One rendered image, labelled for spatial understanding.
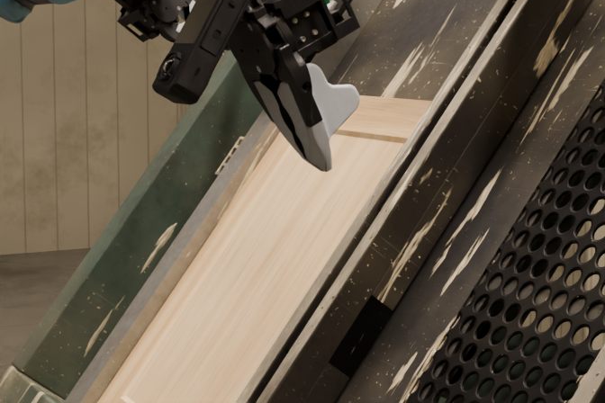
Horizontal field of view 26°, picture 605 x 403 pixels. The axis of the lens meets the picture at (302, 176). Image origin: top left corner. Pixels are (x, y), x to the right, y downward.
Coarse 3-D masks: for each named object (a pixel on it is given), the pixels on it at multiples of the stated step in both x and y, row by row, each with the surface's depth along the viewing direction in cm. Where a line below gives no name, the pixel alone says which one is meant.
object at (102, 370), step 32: (352, 0) 192; (352, 32) 193; (320, 64) 191; (256, 128) 191; (256, 160) 188; (224, 192) 186; (192, 224) 187; (192, 256) 185; (160, 288) 183; (128, 320) 183; (128, 352) 182; (96, 384) 180
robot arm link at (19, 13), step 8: (0, 0) 180; (8, 0) 181; (16, 0) 181; (24, 0) 179; (0, 8) 182; (8, 8) 181; (16, 8) 181; (24, 8) 182; (0, 16) 186; (8, 16) 183; (16, 16) 182; (24, 16) 184
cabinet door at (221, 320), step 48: (288, 144) 184; (336, 144) 173; (384, 144) 163; (240, 192) 186; (288, 192) 176; (336, 192) 165; (240, 240) 178; (288, 240) 167; (336, 240) 158; (192, 288) 179; (240, 288) 169; (288, 288) 160; (144, 336) 181; (192, 336) 171; (240, 336) 161; (144, 384) 173; (192, 384) 163; (240, 384) 154
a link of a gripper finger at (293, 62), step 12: (276, 48) 101; (288, 48) 101; (288, 60) 101; (300, 60) 101; (288, 72) 101; (300, 72) 101; (288, 84) 102; (300, 84) 101; (300, 96) 102; (312, 96) 103; (300, 108) 103; (312, 108) 103; (312, 120) 104
